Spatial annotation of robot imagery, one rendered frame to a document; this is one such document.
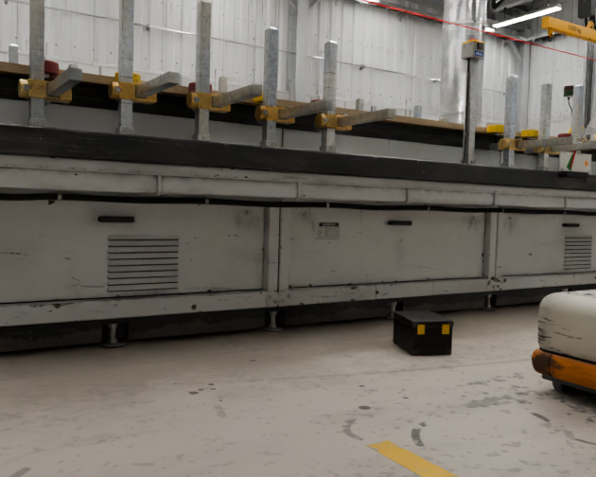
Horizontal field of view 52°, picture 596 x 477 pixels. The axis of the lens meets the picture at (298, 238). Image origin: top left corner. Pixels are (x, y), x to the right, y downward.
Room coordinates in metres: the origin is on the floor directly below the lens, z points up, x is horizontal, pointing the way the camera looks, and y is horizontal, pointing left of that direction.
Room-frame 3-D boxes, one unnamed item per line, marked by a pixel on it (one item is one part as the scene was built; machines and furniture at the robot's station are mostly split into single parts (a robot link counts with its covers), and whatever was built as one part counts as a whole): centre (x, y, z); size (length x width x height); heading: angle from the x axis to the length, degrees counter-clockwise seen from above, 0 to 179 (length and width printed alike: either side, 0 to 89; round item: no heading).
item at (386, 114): (2.23, -0.18, 0.81); 0.43 x 0.03 x 0.04; 32
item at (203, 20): (2.01, 0.32, 0.91); 0.04 x 0.04 x 0.48; 32
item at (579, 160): (3.04, -1.36, 0.75); 0.26 x 0.01 x 0.10; 122
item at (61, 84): (1.69, 0.67, 0.80); 0.43 x 0.03 x 0.04; 32
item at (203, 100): (2.02, 0.30, 0.83); 0.14 x 0.06 x 0.05; 122
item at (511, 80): (2.81, -0.95, 0.88); 0.04 x 0.04 x 0.48; 32
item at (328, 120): (2.29, -0.12, 0.81); 0.14 x 0.06 x 0.05; 122
